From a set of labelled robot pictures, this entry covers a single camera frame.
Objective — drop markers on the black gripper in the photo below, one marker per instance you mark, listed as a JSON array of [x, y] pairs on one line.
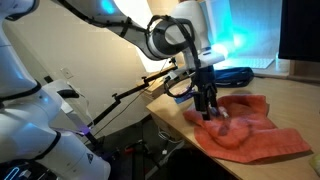
[[205, 78]]

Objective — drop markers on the pink orange towel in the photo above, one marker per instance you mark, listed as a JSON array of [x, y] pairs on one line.
[[246, 133]]

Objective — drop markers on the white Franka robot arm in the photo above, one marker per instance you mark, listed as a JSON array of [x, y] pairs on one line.
[[30, 133]]

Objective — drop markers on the black zipper pouch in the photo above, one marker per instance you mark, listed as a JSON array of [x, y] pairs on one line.
[[233, 76]]

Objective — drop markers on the wooden box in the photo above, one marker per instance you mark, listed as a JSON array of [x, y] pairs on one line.
[[155, 87]]

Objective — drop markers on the black flat screen monitor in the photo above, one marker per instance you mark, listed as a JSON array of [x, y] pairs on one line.
[[300, 30]]

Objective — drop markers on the black articulated camera stand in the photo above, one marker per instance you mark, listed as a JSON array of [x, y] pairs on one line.
[[130, 93]]

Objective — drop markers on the white wall socket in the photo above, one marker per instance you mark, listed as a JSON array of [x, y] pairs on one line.
[[66, 72]]

